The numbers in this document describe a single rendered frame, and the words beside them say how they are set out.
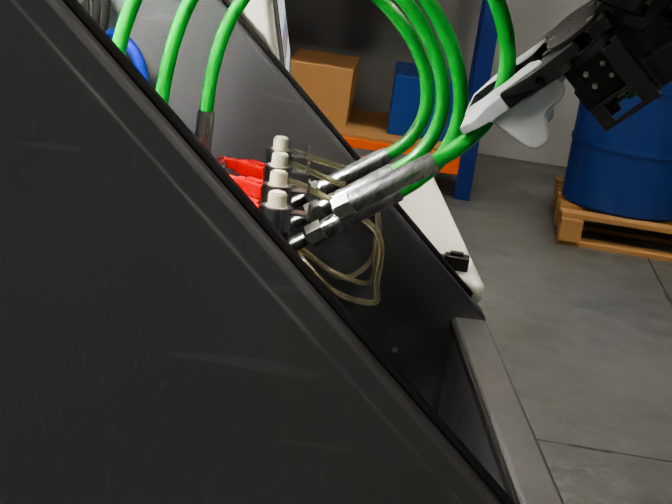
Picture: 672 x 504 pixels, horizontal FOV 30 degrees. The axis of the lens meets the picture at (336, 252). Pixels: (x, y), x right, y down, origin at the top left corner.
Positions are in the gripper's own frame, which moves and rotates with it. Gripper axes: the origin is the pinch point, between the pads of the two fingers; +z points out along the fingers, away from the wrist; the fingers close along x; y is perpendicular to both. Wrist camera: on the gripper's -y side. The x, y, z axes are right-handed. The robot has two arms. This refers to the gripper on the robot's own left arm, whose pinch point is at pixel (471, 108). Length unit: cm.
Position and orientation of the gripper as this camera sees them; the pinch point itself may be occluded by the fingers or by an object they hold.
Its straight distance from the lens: 106.7
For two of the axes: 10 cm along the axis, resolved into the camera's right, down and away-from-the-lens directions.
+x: 2.2, -4.5, 8.6
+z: -7.4, 5.1, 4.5
